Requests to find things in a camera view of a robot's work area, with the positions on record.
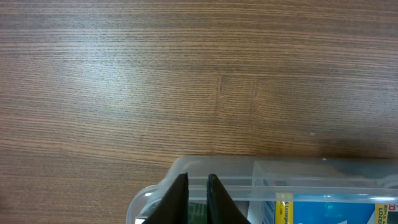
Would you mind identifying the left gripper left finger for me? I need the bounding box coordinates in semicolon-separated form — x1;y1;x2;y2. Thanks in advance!
143;173;189;224

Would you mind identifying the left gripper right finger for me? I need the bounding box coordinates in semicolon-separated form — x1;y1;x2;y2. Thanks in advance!
206;174;250;224

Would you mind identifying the clear plastic container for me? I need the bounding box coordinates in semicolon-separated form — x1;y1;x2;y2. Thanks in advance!
126;156;397;224

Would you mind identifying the blue yellow VapoDrops box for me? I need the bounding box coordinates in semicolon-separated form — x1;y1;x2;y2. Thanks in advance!
259;201;397;224

